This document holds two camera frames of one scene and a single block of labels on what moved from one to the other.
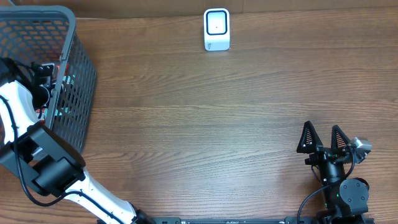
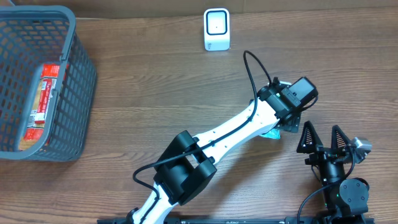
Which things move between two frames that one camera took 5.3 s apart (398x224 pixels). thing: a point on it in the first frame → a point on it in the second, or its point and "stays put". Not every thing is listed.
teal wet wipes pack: (68, 83) → (274, 133)
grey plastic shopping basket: (48, 35) stays put
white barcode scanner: (217, 29) stays put
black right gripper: (325, 155) stays put
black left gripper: (43, 70) → (294, 123)
